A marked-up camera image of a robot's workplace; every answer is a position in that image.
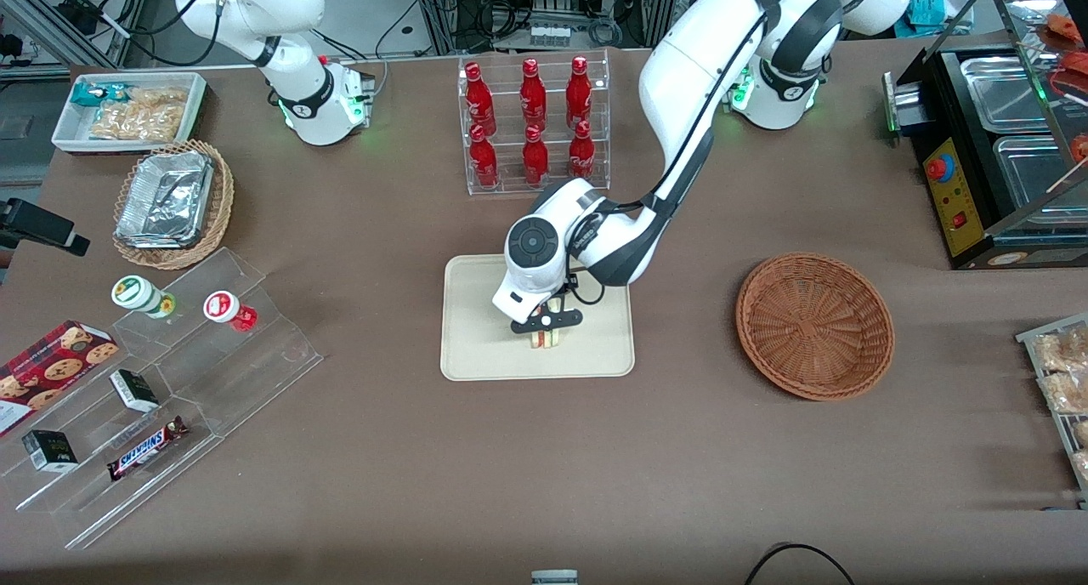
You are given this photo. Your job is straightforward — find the clear acrylic stepped display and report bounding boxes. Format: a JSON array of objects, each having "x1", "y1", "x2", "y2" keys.
[{"x1": 0, "y1": 246, "x2": 325, "y2": 551}]

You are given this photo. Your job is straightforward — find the clear bag of crackers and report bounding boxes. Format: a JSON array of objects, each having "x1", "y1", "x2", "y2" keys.
[{"x1": 88, "y1": 87, "x2": 190, "y2": 142}]

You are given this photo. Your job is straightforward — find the teal snack packet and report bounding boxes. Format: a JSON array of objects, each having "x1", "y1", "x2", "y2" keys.
[{"x1": 70, "y1": 81, "x2": 130, "y2": 109}]

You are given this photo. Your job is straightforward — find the beige plastic tray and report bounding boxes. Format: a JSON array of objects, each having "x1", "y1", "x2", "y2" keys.
[{"x1": 439, "y1": 253, "x2": 637, "y2": 383}]

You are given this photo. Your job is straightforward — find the snickers chocolate bar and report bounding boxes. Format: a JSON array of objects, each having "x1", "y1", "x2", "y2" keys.
[{"x1": 105, "y1": 415, "x2": 190, "y2": 483}]

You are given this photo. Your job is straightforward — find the green capped drink bottle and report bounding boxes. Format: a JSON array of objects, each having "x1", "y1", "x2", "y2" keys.
[{"x1": 110, "y1": 275, "x2": 178, "y2": 321}]

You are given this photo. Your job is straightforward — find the small black box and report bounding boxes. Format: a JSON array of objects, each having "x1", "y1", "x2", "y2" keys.
[
  {"x1": 21, "y1": 429, "x2": 80, "y2": 473},
  {"x1": 109, "y1": 368, "x2": 161, "y2": 414}
]

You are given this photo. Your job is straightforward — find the red cola bottle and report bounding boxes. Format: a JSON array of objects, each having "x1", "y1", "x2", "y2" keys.
[
  {"x1": 522, "y1": 125, "x2": 550, "y2": 187},
  {"x1": 519, "y1": 58, "x2": 547, "y2": 132},
  {"x1": 469, "y1": 124, "x2": 500, "y2": 190},
  {"x1": 568, "y1": 120, "x2": 596, "y2": 182},
  {"x1": 566, "y1": 55, "x2": 593, "y2": 129},
  {"x1": 464, "y1": 62, "x2": 497, "y2": 137}
]

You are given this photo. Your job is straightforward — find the aluminium foil tray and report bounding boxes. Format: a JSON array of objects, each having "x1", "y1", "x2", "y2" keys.
[{"x1": 114, "y1": 149, "x2": 216, "y2": 251}]

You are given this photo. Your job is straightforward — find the light wicker basket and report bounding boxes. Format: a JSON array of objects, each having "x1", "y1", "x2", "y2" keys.
[{"x1": 111, "y1": 139, "x2": 235, "y2": 271}]

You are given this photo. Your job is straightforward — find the black cable loop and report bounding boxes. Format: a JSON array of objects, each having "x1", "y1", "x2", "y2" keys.
[{"x1": 743, "y1": 542, "x2": 857, "y2": 585}]

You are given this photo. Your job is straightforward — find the red capped drink bottle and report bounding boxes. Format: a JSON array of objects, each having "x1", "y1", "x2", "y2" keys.
[{"x1": 202, "y1": 289, "x2": 259, "y2": 333}]

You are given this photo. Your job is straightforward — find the white rectangular bin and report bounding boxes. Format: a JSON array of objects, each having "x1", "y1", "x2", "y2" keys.
[{"x1": 51, "y1": 71, "x2": 208, "y2": 156}]

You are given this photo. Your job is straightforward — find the brown wicker basket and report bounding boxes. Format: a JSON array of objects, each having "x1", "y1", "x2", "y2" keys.
[{"x1": 735, "y1": 253, "x2": 896, "y2": 401}]

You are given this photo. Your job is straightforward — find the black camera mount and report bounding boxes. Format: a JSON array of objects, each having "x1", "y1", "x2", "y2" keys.
[{"x1": 0, "y1": 197, "x2": 91, "y2": 258}]

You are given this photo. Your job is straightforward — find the black food warmer appliance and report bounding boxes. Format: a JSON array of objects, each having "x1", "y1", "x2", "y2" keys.
[{"x1": 881, "y1": 0, "x2": 1088, "y2": 271}]

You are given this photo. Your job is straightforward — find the grey wire rack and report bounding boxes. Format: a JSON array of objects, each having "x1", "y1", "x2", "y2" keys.
[{"x1": 1015, "y1": 312, "x2": 1088, "y2": 511}]

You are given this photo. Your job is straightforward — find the red cookie box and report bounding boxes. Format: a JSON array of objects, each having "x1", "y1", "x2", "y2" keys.
[{"x1": 0, "y1": 319, "x2": 121, "y2": 439}]

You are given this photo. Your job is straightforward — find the clear acrylic bottle rack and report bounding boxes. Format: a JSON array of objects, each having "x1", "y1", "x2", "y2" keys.
[{"x1": 457, "y1": 48, "x2": 612, "y2": 197}]

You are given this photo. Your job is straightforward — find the triangular sandwich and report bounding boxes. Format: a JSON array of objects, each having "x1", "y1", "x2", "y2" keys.
[{"x1": 530, "y1": 296, "x2": 565, "y2": 350}]

